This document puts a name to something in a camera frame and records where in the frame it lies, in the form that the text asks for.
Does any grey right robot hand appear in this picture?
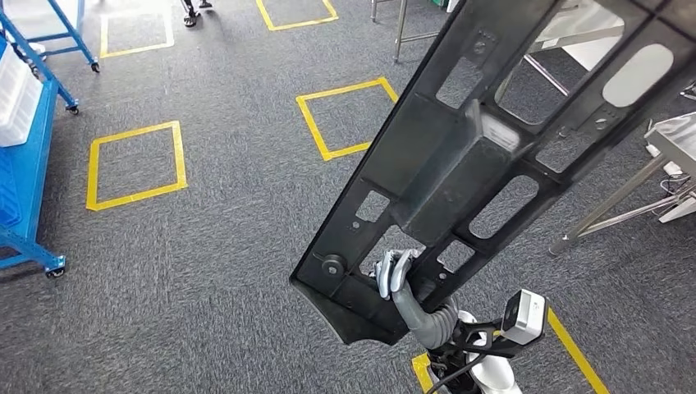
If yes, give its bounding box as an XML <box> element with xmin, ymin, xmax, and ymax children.
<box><xmin>375</xmin><ymin>248</ymin><xmax>432</xmax><ymax>342</ymax></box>

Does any black plastic frame part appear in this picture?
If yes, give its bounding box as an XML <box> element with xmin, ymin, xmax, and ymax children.
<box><xmin>289</xmin><ymin>0</ymin><xmax>696</xmax><ymax>346</ymax></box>

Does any stainless steel workbench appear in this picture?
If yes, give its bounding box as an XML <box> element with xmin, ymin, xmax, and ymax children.
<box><xmin>547</xmin><ymin>111</ymin><xmax>696</xmax><ymax>258</ymax></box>

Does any stainless steel table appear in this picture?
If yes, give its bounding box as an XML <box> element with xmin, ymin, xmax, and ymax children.
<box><xmin>369</xmin><ymin>0</ymin><xmax>578</xmax><ymax>99</ymax></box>

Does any white panel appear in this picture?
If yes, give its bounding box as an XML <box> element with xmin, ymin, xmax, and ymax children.
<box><xmin>535</xmin><ymin>0</ymin><xmax>675</xmax><ymax>108</ymax></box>

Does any blue metal rack with casters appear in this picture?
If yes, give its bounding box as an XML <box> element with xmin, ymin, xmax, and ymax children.
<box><xmin>0</xmin><ymin>0</ymin><xmax>102</xmax><ymax>73</ymax></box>
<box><xmin>0</xmin><ymin>11</ymin><xmax>81</xmax><ymax>279</ymax></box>

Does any white plastic bin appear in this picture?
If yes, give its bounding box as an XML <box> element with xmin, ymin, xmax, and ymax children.
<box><xmin>0</xmin><ymin>40</ymin><xmax>44</xmax><ymax>148</ymax></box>

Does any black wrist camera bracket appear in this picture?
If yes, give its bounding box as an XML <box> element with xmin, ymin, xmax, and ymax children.
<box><xmin>429</xmin><ymin>320</ymin><xmax>523</xmax><ymax>363</ymax></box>

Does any black cable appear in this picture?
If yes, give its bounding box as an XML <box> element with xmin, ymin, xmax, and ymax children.
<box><xmin>424</xmin><ymin>355</ymin><xmax>485</xmax><ymax>394</ymax></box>

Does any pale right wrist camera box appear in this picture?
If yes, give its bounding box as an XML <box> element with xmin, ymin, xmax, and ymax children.
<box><xmin>500</xmin><ymin>289</ymin><xmax>547</xmax><ymax>346</ymax></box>

